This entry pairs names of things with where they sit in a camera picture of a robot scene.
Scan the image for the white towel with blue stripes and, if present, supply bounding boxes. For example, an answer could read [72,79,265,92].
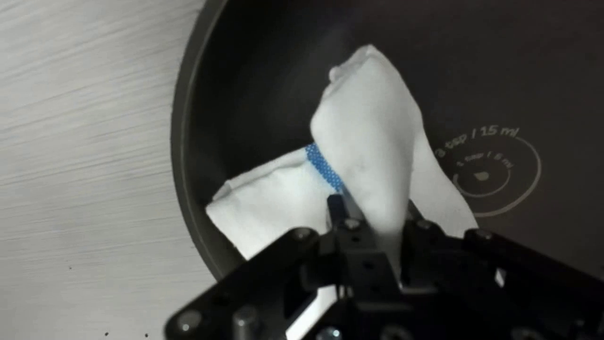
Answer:
[204,43,482,279]

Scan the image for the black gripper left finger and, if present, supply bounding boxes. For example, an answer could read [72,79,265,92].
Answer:
[163,192,403,340]

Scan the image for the black nonstick frying pan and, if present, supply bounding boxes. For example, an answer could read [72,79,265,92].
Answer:
[170,0,604,286]

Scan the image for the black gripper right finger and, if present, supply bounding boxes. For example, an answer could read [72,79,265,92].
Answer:
[401,198,604,340]

